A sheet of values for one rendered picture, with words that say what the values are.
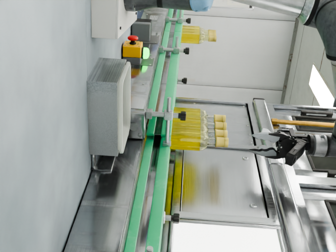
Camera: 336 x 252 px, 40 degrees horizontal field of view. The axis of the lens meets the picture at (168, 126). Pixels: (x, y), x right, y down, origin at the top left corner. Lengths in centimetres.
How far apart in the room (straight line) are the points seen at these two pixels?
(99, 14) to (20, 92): 52
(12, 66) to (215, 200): 98
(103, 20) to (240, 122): 105
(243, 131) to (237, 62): 578
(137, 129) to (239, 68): 643
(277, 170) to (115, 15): 86
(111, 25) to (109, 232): 51
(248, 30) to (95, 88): 650
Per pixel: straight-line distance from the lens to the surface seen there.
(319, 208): 166
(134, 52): 177
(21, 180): 77
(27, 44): 76
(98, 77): 120
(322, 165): 190
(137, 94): 153
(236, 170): 168
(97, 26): 121
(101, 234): 111
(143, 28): 202
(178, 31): 226
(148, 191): 127
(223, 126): 168
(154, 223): 116
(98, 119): 122
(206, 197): 154
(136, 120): 142
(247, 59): 776
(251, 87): 796
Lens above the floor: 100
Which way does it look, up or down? 2 degrees down
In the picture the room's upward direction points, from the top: 94 degrees clockwise
